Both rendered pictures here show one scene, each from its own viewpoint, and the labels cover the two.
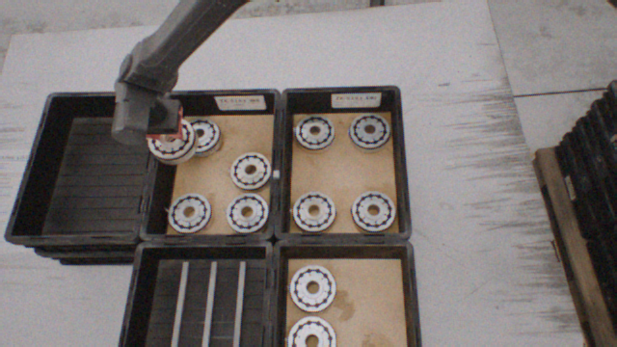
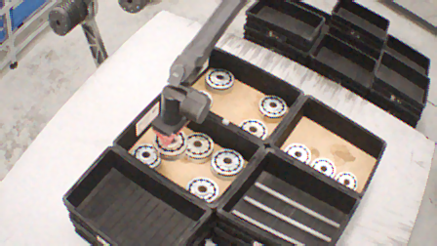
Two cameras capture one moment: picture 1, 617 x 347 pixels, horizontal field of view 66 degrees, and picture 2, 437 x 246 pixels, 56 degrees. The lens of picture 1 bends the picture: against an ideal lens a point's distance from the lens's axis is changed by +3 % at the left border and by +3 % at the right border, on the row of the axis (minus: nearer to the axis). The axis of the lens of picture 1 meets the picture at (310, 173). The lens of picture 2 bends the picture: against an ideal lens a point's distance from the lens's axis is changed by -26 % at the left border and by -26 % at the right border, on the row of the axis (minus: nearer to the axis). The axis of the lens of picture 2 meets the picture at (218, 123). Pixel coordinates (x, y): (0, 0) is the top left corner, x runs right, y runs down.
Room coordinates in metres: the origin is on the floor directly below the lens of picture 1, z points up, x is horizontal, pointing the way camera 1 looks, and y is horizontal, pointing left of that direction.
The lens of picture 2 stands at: (0.11, 1.19, 2.23)
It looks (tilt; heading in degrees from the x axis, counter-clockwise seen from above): 48 degrees down; 289
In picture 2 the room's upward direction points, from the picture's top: 8 degrees clockwise
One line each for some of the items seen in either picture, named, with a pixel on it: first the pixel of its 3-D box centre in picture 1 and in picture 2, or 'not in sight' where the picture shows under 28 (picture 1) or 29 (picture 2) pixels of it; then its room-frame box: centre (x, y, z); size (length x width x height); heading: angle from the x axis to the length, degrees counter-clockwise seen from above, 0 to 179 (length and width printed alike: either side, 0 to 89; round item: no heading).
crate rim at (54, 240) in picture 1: (92, 162); (130, 208); (0.58, 0.52, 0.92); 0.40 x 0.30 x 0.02; 171
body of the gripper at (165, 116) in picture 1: (148, 109); (171, 112); (0.55, 0.30, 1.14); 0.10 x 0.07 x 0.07; 81
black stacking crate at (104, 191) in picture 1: (102, 172); (132, 216); (0.58, 0.52, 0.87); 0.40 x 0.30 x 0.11; 171
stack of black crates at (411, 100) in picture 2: not in sight; (395, 102); (-0.22, -1.05, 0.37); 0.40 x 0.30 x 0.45; 175
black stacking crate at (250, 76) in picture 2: (341, 168); (235, 102); (0.49, -0.08, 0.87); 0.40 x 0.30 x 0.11; 171
